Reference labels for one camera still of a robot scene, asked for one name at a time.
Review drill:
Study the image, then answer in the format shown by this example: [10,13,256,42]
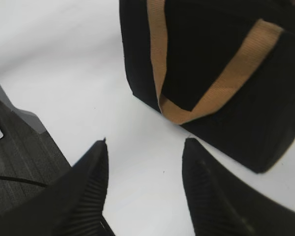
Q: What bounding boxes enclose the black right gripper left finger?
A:
[0,140,114,236]

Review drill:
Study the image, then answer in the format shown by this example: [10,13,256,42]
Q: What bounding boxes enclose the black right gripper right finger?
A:
[182,138,295,236]

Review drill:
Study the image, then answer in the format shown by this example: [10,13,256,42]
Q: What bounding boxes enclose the black tote bag tan handles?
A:
[119,0,295,173]

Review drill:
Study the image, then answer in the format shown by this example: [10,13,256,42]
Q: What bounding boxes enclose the black cable on floor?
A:
[0,174,47,187]

